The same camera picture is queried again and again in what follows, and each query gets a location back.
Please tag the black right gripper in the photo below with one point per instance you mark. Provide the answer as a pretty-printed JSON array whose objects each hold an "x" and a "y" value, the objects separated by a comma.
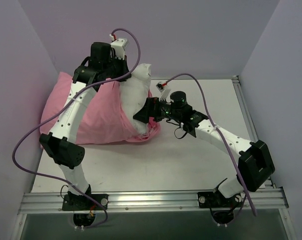
[{"x": 152, "y": 107}]

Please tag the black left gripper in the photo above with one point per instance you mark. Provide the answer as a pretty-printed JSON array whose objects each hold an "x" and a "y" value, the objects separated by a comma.
[{"x": 121, "y": 69}]

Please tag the white pillow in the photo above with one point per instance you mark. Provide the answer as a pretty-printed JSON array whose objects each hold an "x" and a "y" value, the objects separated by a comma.
[{"x": 133, "y": 94}]

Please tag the pink floral pillowcase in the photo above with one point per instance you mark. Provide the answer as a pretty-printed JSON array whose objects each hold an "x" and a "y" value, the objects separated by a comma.
[{"x": 104, "y": 120}]

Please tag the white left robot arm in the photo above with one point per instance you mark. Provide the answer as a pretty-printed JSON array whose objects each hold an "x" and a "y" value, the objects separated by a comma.
[{"x": 105, "y": 61}]

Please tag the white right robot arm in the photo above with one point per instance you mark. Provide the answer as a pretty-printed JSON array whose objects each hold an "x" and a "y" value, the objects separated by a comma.
[{"x": 199, "y": 126}]

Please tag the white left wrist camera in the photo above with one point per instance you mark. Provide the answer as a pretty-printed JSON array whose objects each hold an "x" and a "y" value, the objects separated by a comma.
[{"x": 119, "y": 45}]

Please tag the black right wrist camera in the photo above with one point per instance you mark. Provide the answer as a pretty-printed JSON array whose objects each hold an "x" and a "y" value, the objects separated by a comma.
[{"x": 173, "y": 101}]

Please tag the aluminium right side rail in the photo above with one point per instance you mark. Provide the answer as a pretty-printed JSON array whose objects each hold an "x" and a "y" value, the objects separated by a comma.
[{"x": 251, "y": 125}]

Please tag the aluminium rail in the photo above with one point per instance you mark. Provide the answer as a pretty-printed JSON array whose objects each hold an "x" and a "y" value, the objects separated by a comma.
[
  {"x": 161, "y": 201},
  {"x": 251, "y": 125}
]

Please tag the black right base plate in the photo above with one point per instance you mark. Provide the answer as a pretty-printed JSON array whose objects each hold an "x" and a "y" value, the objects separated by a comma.
[{"x": 217, "y": 200}]

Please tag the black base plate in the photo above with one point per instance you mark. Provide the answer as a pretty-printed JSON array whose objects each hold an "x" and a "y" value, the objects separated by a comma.
[
  {"x": 217, "y": 200},
  {"x": 73, "y": 202}
]

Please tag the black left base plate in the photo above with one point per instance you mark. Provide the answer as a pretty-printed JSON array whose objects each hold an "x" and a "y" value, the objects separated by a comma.
[{"x": 73, "y": 202}]

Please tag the aluminium front rail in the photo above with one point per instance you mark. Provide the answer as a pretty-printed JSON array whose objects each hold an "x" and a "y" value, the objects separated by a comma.
[{"x": 161, "y": 201}]

